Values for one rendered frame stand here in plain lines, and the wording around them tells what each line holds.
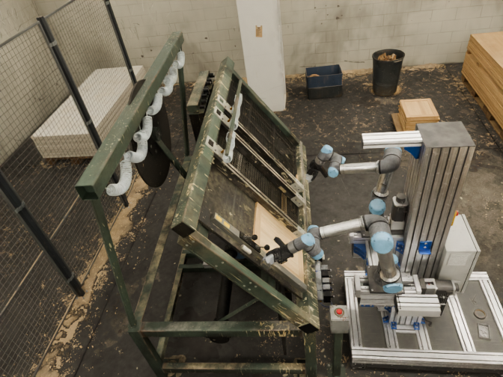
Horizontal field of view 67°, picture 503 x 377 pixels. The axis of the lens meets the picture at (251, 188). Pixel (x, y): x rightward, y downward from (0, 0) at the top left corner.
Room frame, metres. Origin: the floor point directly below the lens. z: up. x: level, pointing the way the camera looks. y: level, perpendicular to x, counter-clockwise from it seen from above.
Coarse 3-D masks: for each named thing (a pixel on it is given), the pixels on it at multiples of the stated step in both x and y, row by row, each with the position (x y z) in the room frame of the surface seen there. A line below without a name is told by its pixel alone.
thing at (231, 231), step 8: (216, 224) 1.67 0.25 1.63; (224, 224) 1.67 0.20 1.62; (232, 232) 1.66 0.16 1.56; (240, 240) 1.65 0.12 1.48; (256, 256) 1.64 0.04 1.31; (272, 264) 1.62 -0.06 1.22; (280, 264) 1.66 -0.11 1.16; (280, 272) 1.61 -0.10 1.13; (288, 272) 1.64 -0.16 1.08; (288, 280) 1.61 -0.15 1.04; (296, 280) 1.62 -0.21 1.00; (304, 288) 1.59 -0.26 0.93
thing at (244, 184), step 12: (228, 132) 2.21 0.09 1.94; (216, 144) 2.22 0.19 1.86; (216, 156) 2.16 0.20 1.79; (228, 168) 2.15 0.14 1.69; (240, 180) 2.14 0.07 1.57; (252, 192) 2.13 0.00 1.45; (264, 204) 2.11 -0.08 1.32; (276, 216) 2.10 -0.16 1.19; (288, 216) 2.14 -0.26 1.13; (288, 228) 2.08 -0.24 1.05; (300, 228) 2.11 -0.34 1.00
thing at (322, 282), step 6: (324, 258) 1.99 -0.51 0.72; (318, 264) 1.92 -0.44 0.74; (318, 270) 1.87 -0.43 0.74; (324, 270) 1.85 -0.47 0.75; (330, 270) 1.86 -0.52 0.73; (318, 276) 1.81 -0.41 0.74; (324, 276) 1.79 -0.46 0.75; (330, 276) 1.80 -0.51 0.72; (318, 282) 1.75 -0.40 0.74; (324, 282) 1.73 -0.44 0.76; (330, 282) 1.83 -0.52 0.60; (318, 288) 1.70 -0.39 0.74; (324, 288) 1.68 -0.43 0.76; (318, 294) 1.65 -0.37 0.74; (324, 294) 1.62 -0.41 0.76; (330, 294) 1.62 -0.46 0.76; (318, 300) 1.60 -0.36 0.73; (324, 300) 1.61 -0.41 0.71; (330, 300) 1.60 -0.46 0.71; (324, 306) 1.61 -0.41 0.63
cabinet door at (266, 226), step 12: (264, 216) 2.03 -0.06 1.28; (264, 228) 1.91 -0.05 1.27; (276, 228) 2.00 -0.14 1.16; (252, 240) 1.75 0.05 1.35; (264, 240) 1.80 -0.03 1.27; (288, 240) 1.97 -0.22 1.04; (300, 252) 1.93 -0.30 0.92; (288, 264) 1.74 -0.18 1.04; (300, 264) 1.81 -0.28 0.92; (300, 276) 1.70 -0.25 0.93
